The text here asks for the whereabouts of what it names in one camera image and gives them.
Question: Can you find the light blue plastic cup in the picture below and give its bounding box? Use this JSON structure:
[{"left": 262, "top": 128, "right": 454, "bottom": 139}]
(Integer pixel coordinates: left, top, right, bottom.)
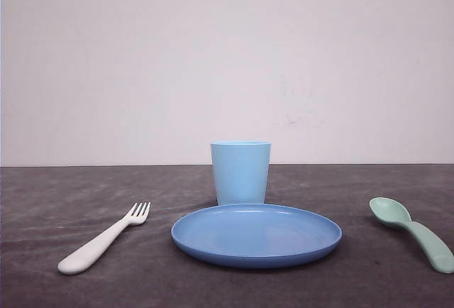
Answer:
[{"left": 211, "top": 141, "right": 271, "bottom": 205}]

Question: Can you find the mint green plastic spoon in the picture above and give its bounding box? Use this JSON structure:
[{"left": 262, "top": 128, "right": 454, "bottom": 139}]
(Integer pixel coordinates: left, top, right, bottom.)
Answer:
[{"left": 369, "top": 197, "right": 453, "bottom": 274}]

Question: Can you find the white plastic fork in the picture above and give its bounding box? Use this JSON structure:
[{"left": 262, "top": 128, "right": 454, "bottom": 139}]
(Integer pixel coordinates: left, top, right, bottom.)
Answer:
[{"left": 57, "top": 202, "right": 152, "bottom": 275}]

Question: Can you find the blue plastic plate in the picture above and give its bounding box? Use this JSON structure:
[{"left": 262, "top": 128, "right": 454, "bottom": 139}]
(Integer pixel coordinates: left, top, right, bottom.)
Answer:
[{"left": 171, "top": 204, "right": 343, "bottom": 269}]

